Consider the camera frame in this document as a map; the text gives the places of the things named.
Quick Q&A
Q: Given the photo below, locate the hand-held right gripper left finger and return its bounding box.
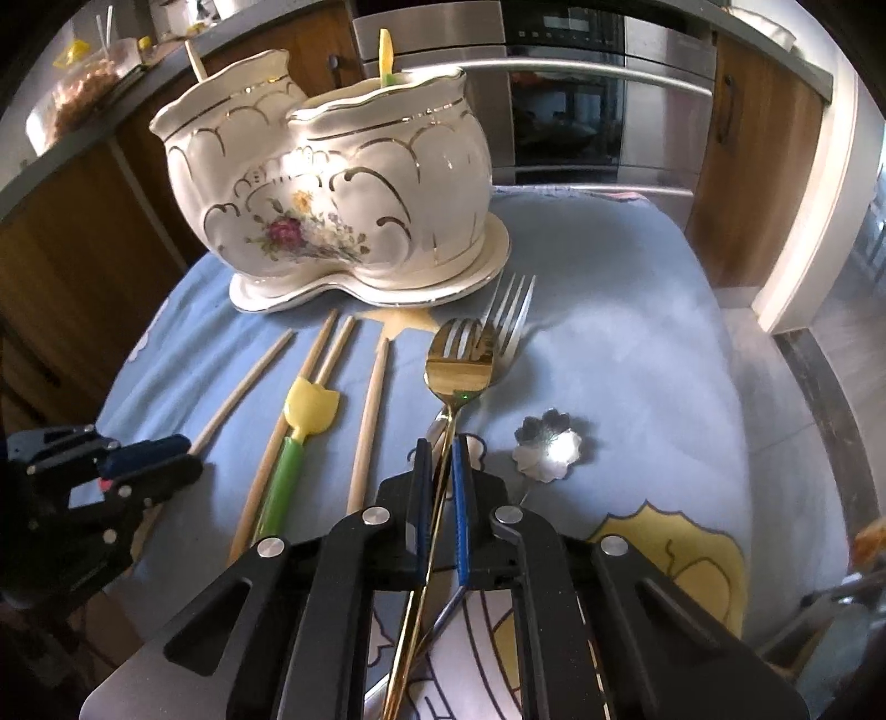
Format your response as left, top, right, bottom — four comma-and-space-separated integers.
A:
161, 438, 434, 720

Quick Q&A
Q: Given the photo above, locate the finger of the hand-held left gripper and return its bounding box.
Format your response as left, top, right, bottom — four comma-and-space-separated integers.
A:
7, 424, 193, 480
68, 454, 206, 556

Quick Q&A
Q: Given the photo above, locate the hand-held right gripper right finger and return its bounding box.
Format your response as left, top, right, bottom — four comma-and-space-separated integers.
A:
451, 436, 807, 720

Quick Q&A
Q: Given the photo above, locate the flower-shaped metal spoon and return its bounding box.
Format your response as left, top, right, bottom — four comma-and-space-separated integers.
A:
511, 408, 591, 503

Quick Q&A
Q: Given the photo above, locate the yellow tulip green handle utensil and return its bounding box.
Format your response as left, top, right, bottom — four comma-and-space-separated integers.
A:
250, 377, 342, 548
375, 28, 399, 90

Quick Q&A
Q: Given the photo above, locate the gold fork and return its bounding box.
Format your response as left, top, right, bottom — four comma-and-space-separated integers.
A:
379, 317, 505, 720

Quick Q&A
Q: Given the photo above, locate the silver fork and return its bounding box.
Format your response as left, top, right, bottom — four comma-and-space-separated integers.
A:
415, 273, 537, 652

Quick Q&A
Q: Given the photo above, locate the floral ceramic utensil holder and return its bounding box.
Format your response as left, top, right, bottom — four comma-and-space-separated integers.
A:
150, 50, 494, 288

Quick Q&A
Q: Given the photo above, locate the wooden kitchen cabinet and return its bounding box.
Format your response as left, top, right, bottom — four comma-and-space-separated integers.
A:
0, 7, 361, 434

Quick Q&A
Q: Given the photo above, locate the white ceramic drip saucer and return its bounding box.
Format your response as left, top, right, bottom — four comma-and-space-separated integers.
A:
228, 211, 512, 315

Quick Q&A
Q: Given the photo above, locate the blue cartoon printed cloth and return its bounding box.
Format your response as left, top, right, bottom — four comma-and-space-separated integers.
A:
97, 183, 752, 720

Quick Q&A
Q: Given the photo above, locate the grey kitchen countertop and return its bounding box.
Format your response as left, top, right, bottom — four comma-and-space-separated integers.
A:
0, 0, 832, 223

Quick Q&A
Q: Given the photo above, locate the clear plastic food container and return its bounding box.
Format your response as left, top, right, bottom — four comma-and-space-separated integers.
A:
28, 38, 144, 151

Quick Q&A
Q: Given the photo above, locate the stainless steel oven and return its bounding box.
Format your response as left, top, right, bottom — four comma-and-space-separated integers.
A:
352, 0, 717, 202

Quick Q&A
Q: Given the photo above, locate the wooden cabinet door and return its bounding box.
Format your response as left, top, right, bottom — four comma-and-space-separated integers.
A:
685, 31, 828, 292

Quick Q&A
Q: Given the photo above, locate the white bowl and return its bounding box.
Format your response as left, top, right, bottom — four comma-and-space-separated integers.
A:
728, 6, 799, 51

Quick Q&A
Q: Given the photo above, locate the chair frame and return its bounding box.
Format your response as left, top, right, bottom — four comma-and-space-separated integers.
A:
758, 568, 886, 683

